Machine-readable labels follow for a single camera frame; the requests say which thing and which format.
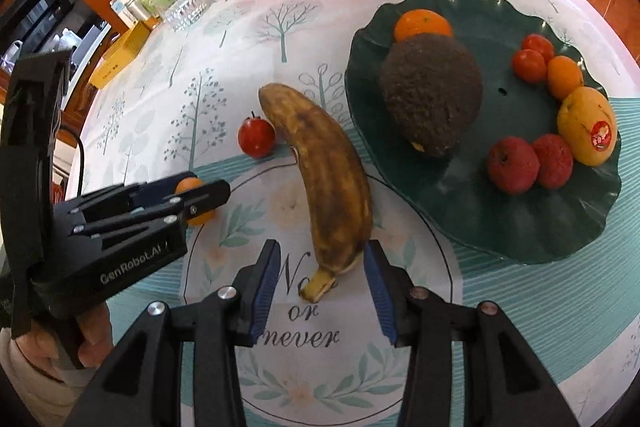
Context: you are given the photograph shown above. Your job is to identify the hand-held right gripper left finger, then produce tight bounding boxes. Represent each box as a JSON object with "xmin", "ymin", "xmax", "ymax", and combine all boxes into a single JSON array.
[{"xmin": 62, "ymin": 238, "xmax": 282, "ymax": 427}]

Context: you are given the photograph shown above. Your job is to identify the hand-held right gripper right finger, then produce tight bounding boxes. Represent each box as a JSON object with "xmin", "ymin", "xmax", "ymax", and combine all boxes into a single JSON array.
[{"xmin": 362, "ymin": 239, "xmax": 581, "ymax": 427}]

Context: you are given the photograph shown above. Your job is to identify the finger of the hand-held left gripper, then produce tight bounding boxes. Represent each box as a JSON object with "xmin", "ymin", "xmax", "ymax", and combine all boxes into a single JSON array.
[
  {"xmin": 80, "ymin": 179, "xmax": 232, "ymax": 240},
  {"xmin": 82, "ymin": 173, "xmax": 207, "ymax": 216}
]

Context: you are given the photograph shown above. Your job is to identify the small orange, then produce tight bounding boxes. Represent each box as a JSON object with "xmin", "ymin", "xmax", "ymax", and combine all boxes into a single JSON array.
[
  {"xmin": 546, "ymin": 55, "xmax": 585, "ymax": 102},
  {"xmin": 175, "ymin": 177, "xmax": 219, "ymax": 227}
]

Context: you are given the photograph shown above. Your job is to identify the green leaf-shaped plate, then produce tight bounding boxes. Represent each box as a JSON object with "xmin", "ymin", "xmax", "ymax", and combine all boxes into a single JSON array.
[{"xmin": 344, "ymin": 0, "xmax": 622, "ymax": 265}]

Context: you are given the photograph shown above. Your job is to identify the brown spotted banana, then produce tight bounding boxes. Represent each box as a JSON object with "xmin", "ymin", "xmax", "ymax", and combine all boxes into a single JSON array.
[{"xmin": 258, "ymin": 83, "xmax": 374, "ymax": 302}]

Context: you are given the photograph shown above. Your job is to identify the red apple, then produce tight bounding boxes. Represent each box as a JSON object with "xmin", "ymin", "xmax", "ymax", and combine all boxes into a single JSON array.
[
  {"xmin": 531, "ymin": 133, "xmax": 574, "ymax": 190},
  {"xmin": 486, "ymin": 136, "xmax": 541, "ymax": 194}
]

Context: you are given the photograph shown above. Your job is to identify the red tomato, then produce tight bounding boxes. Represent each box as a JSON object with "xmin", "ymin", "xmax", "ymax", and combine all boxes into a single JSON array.
[
  {"xmin": 512, "ymin": 49, "xmax": 548, "ymax": 84},
  {"xmin": 237, "ymin": 112, "xmax": 277, "ymax": 159},
  {"xmin": 522, "ymin": 34, "xmax": 556, "ymax": 62}
]

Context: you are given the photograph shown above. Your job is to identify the large orange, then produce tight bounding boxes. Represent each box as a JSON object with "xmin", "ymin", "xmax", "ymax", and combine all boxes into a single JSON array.
[{"xmin": 393, "ymin": 9, "xmax": 454, "ymax": 42}]

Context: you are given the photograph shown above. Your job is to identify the person's left forearm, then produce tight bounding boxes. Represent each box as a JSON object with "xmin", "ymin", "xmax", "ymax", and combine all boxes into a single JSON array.
[{"xmin": 0, "ymin": 327, "xmax": 101, "ymax": 427}]

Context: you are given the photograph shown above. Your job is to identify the person's left hand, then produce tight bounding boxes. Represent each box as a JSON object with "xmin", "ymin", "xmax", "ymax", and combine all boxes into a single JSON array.
[{"xmin": 75, "ymin": 302, "xmax": 118, "ymax": 368}]

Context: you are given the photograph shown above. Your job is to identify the yellow cardboard box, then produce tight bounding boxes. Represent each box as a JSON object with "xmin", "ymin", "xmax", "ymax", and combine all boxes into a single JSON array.
[{"xmin": 88, "ymin": 21, "xmax": 160, "ymax": 88}]

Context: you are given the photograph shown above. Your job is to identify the clear drinking glass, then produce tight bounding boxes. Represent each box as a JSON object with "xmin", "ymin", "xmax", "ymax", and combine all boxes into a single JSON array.
[{"xmin": 161, "ymin": 0, "xmax": 208, "ymax": 32}]

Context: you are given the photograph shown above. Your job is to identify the dark avocado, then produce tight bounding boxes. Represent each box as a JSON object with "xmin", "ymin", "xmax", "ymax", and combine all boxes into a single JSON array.
[{"xmin": 378, "ymin": 33, "xmax": 484, "ymax": 158}]

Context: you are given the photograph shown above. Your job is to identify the yellow mango with sticker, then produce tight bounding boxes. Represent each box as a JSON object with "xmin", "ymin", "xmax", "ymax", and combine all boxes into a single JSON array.
[{"xmin": 557, "ymin": 87, "xmax": 618, "ymax": 166}]

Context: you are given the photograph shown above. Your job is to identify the black cable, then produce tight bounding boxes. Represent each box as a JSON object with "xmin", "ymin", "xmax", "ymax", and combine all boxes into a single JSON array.
[{"xmin": 60, "ymin": 127, "xmax": 86, "ymax": 198}]

